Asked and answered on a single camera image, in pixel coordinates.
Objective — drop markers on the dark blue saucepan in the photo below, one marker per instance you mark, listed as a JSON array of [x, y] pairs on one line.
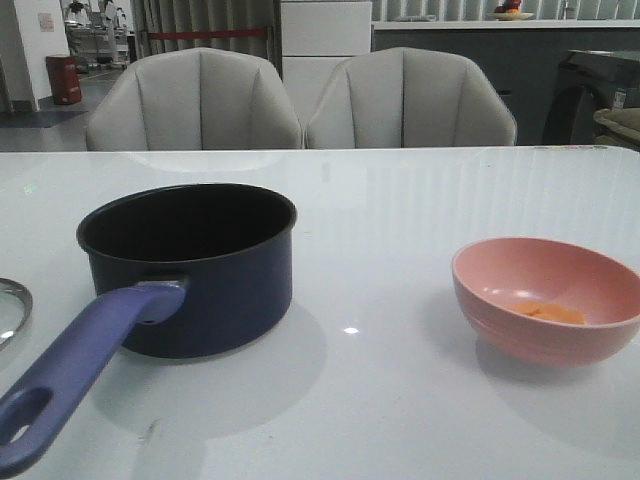
[[179, 272]]

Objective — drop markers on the right grey upholstered chair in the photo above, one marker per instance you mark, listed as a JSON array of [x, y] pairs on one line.
[[409, 98]]

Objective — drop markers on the left grey upholstered chair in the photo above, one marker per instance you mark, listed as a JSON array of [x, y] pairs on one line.
[[196, 99]]

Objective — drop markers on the white cabinet column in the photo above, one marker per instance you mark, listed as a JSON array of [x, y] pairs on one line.
[[315, 37]]

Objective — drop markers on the grey curtain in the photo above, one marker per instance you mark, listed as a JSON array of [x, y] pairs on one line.
[[211, 15]]

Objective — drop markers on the beige cushion at right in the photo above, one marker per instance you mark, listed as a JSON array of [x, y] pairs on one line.
[[618, 127]]

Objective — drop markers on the pink plastic bowl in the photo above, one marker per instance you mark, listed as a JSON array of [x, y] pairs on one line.
[[493, 274]]

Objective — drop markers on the fruit plate on counter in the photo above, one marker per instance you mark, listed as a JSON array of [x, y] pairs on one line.
[[509, 10]]

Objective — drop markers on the red barrier belt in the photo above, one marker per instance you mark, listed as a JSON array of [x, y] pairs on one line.
[[218, 34]]

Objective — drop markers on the grey upholstered chair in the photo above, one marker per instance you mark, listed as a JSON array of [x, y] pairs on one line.
[[409, 98], [196, 99]]

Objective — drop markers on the grey kitchen counter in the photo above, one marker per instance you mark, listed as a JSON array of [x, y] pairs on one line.
[[520, 58]]

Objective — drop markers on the red waste bin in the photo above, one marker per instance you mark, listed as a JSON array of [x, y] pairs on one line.
[[63, 78]]

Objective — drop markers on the orange ham slices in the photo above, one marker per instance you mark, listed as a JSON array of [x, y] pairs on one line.
[[549, 312]]

